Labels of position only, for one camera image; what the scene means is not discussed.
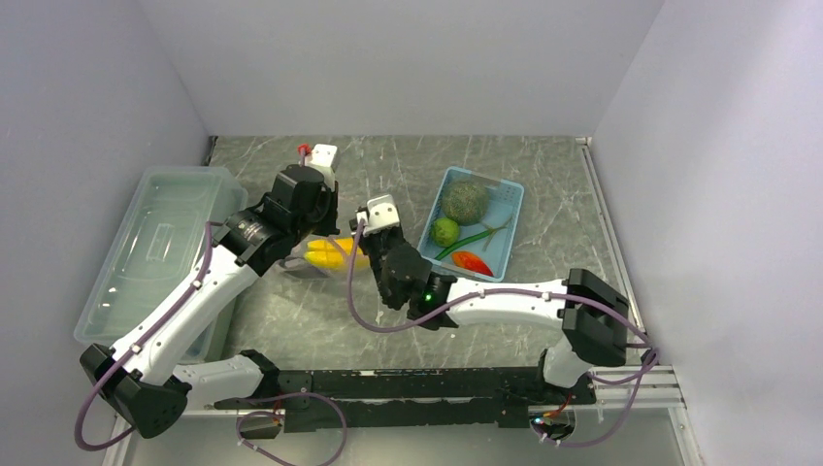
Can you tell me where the clear zip top bag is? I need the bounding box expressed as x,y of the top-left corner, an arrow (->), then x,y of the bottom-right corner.
274,233 -> 354,281

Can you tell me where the yellow banana bunch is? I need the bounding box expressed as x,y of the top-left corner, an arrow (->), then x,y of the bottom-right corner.
303,237 -> 354,273

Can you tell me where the green chili pepper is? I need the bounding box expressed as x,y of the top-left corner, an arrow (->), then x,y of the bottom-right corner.
435,217 -> 511,260

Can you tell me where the green netted melon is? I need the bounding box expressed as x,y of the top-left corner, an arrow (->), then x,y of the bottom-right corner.
440,180 -> 489,225

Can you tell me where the light blue plastic basket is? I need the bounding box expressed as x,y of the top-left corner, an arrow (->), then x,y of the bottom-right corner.
417,166 -> 524,283

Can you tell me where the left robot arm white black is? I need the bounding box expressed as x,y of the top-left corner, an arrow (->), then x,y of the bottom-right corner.
75,161 -> 340,450

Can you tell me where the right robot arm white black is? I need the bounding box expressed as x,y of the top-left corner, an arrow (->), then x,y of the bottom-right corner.
352,223 -> 631,403

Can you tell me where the light green custard apple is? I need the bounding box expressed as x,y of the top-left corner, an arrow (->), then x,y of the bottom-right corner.
429,217 -> 460,248

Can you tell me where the clear plastic storage bin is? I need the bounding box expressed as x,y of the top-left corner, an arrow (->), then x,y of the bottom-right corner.
74,167 -> 248,346

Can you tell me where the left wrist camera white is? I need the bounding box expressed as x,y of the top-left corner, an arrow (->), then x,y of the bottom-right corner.
297,144 -> 339,171

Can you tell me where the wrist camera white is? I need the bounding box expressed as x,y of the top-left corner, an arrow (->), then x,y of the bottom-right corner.
297,144 -> 339,171
349,194 -> 401,237

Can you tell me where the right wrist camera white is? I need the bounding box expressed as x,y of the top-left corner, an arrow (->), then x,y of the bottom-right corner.
349,194 -> 401,237

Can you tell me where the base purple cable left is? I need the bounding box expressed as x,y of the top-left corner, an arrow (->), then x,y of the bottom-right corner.
235,393 -> 348,466

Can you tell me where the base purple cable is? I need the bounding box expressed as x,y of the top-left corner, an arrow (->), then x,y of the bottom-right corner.
530,366 -> 660,450
235,393 -> 348,466

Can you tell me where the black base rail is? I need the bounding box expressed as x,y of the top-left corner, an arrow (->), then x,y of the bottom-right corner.
214,367 -> 596,433

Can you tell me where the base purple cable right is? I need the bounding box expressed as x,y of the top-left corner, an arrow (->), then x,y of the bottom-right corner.
530,366 -> 660,450

